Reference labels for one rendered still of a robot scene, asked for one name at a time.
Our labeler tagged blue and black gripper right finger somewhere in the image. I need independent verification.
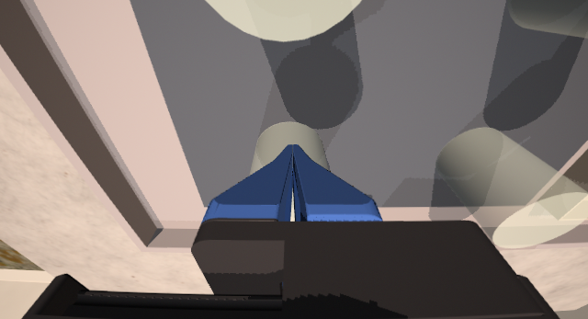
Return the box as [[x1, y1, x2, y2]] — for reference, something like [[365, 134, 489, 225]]
[[293, 144, 383, 222]]

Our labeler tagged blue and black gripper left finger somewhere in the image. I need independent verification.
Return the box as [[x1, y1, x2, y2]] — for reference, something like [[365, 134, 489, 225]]
[[202, 144, 293, 222]]

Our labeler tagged beige shallow tray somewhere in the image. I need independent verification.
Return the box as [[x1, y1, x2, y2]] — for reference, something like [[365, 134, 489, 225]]
[[563, 149, 588, 192]]

